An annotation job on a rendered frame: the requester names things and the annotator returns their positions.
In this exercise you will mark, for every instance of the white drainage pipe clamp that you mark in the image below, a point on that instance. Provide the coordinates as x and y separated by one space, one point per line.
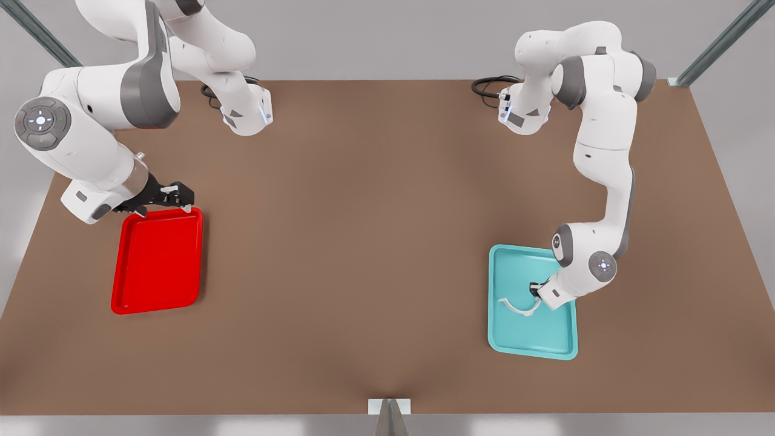
521 309

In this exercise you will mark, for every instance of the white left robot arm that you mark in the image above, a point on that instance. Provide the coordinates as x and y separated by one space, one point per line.
605 121

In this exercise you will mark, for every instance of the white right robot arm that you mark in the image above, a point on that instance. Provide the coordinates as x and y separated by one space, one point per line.
91 91

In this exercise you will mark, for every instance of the teal rectangular tray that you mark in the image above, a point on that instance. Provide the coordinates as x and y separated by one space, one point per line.
530 327

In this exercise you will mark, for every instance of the red rectangular tray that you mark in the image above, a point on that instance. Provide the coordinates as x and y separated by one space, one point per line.
157 260

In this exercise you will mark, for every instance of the silver frame post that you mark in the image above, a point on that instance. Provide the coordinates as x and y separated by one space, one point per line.
389 418
42 33
720 45

